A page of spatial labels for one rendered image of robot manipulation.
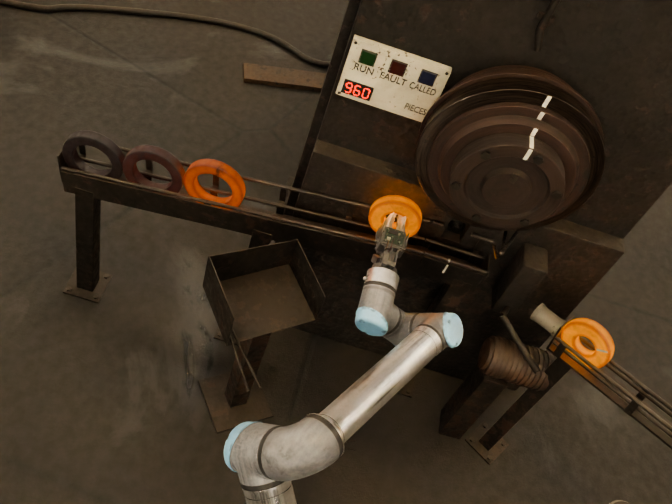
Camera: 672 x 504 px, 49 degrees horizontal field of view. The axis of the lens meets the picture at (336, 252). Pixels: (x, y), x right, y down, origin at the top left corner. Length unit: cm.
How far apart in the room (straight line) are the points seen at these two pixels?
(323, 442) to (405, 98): 92
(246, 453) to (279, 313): 52
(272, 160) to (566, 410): 160
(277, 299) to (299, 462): 62
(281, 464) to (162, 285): 133
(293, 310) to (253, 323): 12
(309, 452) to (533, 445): 143
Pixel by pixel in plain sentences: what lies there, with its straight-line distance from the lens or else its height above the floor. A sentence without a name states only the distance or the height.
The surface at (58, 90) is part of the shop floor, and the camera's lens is 350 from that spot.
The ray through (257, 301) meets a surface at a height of 60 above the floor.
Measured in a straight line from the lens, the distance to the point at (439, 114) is 186.
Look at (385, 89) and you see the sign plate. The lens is 199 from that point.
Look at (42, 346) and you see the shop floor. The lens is 267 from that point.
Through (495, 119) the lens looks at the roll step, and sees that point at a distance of 183.
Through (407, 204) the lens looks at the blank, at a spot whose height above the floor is 85.
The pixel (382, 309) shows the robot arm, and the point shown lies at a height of 77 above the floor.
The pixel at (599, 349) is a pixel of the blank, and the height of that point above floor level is 74.
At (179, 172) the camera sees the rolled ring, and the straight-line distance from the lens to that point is 221.
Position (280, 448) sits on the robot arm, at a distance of 162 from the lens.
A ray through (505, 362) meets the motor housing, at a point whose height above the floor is 51.
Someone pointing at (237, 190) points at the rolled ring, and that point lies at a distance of 218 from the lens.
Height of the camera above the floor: 229
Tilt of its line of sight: 49 degrees down
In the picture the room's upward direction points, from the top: 22 degrees clockwise
